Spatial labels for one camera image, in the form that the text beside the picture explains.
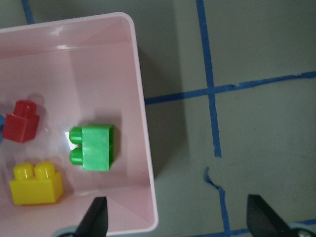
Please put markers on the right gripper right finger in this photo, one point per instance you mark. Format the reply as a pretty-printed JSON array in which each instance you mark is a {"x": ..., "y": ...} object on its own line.
[{"x": 263, "y": 221}]

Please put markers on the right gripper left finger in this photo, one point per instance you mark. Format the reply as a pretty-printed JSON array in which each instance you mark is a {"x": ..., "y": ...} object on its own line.
[{"x": 95, "y": 221}]

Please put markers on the yellow toy block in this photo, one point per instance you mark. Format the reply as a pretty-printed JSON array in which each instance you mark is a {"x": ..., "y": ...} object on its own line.
[{"x": 36, "y": 184}]

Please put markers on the green toy block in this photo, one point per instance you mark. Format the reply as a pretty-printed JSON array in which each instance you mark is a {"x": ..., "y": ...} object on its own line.
[{"x": 94, "y": 149}]

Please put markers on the red toy block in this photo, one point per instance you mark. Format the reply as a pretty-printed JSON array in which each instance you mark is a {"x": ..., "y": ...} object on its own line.
[{"x": 21, "y": 125}]

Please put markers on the blue long toy block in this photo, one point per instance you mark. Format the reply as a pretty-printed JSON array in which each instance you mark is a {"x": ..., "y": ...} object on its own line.
[{"x": 2, "y": 120}]

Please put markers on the pink plastic box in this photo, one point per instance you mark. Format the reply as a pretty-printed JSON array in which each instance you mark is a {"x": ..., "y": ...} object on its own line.
[{"x": 78, "y": 71}]

